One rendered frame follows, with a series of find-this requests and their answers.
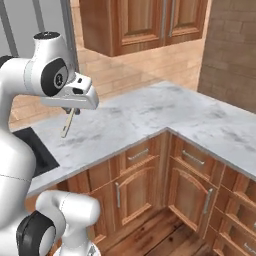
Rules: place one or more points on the wooden wall cabinet body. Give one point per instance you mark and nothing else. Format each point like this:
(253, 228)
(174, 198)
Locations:
(96, 26)

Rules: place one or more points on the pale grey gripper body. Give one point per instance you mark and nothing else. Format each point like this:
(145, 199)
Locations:
(80, 100)

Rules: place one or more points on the wooden wall cabinet door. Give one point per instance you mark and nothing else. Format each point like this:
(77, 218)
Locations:
(140, 20)
(186, 16)

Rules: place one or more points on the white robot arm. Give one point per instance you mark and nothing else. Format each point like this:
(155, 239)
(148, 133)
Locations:
(15, 166)

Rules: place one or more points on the wooden base cabinet door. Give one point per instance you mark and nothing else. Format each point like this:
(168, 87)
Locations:
(188, 196)
(103, 216)
(138, 195)

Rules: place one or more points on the wooden drawer front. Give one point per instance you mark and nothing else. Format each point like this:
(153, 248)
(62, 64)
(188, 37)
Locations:
(238, 216)
(241, 186)
(196, 160)
(141, 154)
(233, 245)

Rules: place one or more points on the grey framed window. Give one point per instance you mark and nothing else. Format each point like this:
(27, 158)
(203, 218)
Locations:
(66, 30)

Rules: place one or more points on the black sink basin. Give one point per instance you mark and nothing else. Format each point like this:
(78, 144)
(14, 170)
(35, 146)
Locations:
(40, 153)

